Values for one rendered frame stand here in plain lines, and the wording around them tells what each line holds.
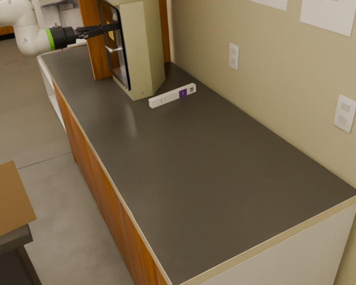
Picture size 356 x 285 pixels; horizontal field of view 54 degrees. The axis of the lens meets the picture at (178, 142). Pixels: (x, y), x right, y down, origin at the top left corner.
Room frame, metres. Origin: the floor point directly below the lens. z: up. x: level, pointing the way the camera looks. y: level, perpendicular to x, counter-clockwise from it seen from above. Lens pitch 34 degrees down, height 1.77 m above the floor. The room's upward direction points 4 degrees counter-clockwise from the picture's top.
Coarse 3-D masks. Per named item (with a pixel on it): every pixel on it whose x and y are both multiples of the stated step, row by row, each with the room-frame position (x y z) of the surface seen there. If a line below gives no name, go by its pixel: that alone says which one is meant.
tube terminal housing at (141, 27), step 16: (128, 0) 1.63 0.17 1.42; (144, 0) 1.68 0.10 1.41; (128, 16) 1.63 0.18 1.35; (144, 16) 1.66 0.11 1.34; (128, 32) 1.62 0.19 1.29; (144, 32) 1.65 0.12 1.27; (160, 32) 1.83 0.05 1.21; (128, 48) 1.62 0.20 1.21; (144, 48) 1.65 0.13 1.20; (160, 48) 1.81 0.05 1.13; (128, 64) 1.61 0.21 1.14; (144, 64) 1.65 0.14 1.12; (160, 64) 1.79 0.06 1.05; (144, 80) 1.64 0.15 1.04; (160, 80) 1.77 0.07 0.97; (144, 96) 1.64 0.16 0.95
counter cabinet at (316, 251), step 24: (72, 120) 1.86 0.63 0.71; (72, 144) 2.21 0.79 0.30; (96, 168) 1.44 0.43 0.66; (96, 192) 1.65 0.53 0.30; (120, 216) 1.12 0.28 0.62; (336, 216) 0.80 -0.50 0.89; (120, 240) 1.24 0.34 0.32; (288, 240) 0.71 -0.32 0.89; (312, 240) 0.76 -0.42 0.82; (336, 240) 0.81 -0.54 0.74; (144, 264) 0.89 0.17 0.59; (240, 264) 0.63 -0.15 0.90; (264, 264) 0.67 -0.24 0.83; (288, 264) 0.72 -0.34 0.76; (312, 264) 0.77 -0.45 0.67; (336, 264) 0.83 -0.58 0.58
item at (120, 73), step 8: (104, 8) 1.80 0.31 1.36; (112, 8) 1.67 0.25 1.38; (104, 16) 1.82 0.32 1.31; (112, 16) 1.68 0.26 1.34; (104, 24) 1.84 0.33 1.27; (120, 24) 1.62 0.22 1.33; (120, 32) 1.61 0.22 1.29; (112, 40) 1.74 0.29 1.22; (120, 40) 1.62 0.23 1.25; (112, 48) 1.77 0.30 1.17; (120, 48) 1.64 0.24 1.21; (112, 56) 1.79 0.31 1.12; (120, 56) 1.66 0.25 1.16; (112, 64) 1.82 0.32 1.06; (120, 64) 1.68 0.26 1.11; (112, 72) 1.84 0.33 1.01; (120, 72) 1.70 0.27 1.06; (120, 80) 1.72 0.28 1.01; (128, 80) 1.61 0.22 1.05; (128, 88) 1.62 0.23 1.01
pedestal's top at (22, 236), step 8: (8, 232) 0.78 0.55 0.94; (16, 232) 0.78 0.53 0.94; (24, 232) 0.77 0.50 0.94; (0, 240) 0.75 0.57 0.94; (8, 240) 0.75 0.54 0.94; (16, 240) 0.75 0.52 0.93; (24, 240) 0.76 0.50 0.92; (32, 240) 0.77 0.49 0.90; (0, 248) 0.73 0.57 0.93; (8, 248) 0.74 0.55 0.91
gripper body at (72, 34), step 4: (64, 28) 1.54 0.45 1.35; (68, 28) 1.54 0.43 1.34; (72, 28) 1.55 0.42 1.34; (68, 32) 1.53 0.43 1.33; (72, 32) 1.53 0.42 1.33; (76, 32) 1.56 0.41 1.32; (80, 32) 1.55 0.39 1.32; (84, 32) 1.56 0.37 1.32; (68, 36) 1.52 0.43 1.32; (72, 36) 1.52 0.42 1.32; (76, 36) 1.53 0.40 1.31; (68, 40) 1.52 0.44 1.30; (72, 40) 1.52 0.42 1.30; (68, 44) 1.53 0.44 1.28
